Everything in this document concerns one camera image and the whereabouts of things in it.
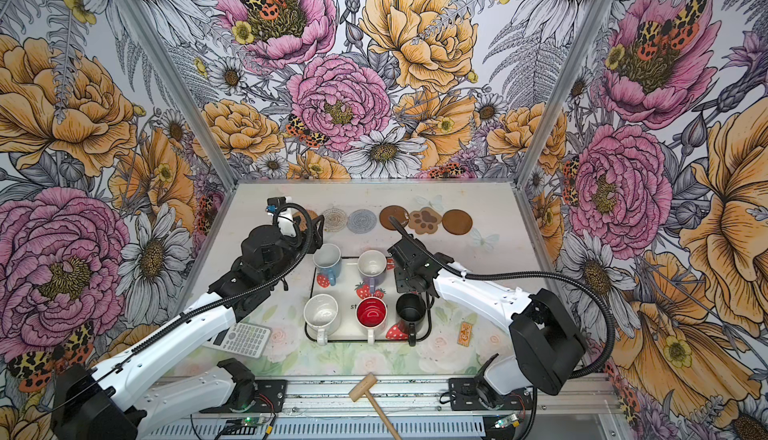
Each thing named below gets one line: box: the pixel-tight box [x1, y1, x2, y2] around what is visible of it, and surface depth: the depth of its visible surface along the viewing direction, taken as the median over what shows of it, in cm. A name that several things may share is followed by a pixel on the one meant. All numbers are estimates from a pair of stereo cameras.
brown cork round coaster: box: [441, 209, 473, 235], surface depth 111 cm
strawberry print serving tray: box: [304, 257, 432, 341], surface depth 87 cm
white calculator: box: [202, 323, 272, 359], surface depth 83 cm
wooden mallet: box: [348, 372, 402, 440], surface depth 76 cm
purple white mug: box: [357, 249, 387, 295], surface depth 93 cm
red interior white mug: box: [355, 296, 388, 345], surface depth 83 cm
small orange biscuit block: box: [457, 321, 473, 347], surface depth 85 cm
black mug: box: [396, 293, 427, 347], surface depth 83 cm
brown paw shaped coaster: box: [408, 207, 442, 235], surface depth 114 cm
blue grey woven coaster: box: [346, 209, 378, 234], surface depth 111 cm
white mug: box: [303, 293, 341, 346], surface depth 83 cm
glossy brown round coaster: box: [379, 205, 410, 231], surface depth 114 cm
